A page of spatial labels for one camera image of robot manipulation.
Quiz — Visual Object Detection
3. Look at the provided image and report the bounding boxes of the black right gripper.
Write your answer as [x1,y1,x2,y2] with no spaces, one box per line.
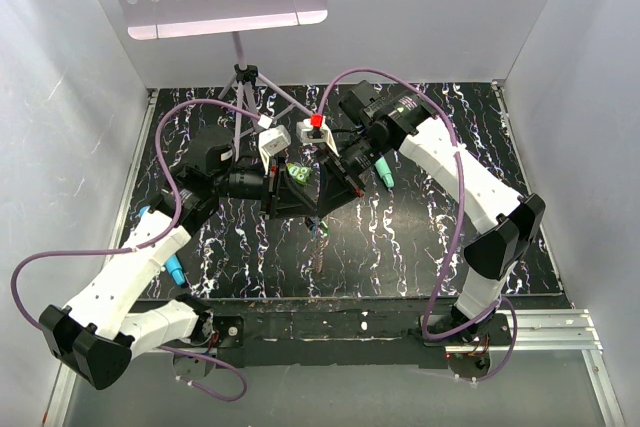
[313,132,391,219]

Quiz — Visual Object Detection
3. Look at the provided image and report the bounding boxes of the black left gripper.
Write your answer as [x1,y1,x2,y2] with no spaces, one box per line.
[212,152,317,220]

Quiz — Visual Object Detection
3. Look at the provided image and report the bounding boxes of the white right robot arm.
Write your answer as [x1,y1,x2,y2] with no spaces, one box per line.
[317,81,546,345]

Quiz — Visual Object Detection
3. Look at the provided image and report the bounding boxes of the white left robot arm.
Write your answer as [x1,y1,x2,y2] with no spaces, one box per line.
[38,125,315,390]

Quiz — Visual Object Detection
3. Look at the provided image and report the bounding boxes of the green owl toy block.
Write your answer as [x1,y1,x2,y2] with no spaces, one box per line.
[287,163,312,186]

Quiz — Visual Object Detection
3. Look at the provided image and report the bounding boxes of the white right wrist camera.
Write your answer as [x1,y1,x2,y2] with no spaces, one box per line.
[296,114,339,155]

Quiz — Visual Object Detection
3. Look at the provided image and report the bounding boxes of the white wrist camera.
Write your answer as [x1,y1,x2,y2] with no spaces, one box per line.
[296,114,339,155]
[258,125,291,173]

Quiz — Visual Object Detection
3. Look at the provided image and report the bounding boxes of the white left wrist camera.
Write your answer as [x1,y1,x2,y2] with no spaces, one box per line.
[258,125,291,173]

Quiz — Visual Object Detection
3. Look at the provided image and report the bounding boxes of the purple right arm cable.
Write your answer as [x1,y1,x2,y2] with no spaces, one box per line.
[315,66,519,382]

